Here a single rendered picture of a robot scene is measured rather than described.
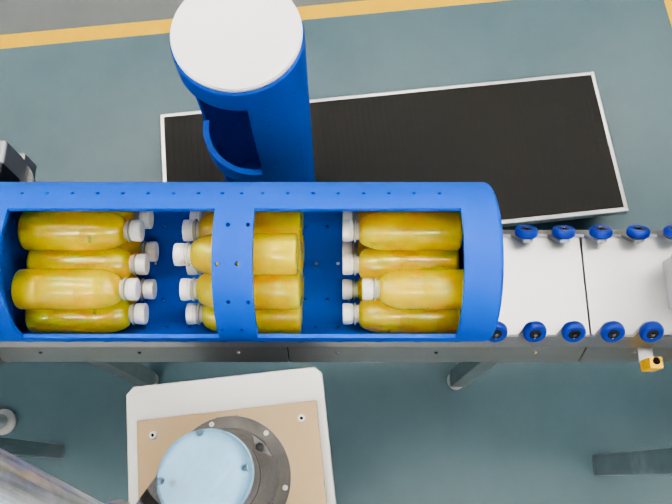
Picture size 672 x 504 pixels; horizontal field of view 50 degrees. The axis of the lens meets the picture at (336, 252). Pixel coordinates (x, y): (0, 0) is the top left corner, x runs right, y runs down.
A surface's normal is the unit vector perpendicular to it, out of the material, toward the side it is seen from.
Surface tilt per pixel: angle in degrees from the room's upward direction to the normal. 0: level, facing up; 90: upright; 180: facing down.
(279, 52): 0
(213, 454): 8
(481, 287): 33
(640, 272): 0
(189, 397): 0
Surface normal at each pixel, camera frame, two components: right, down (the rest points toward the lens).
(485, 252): 0.00, -0.11
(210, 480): 0.07, -0.42
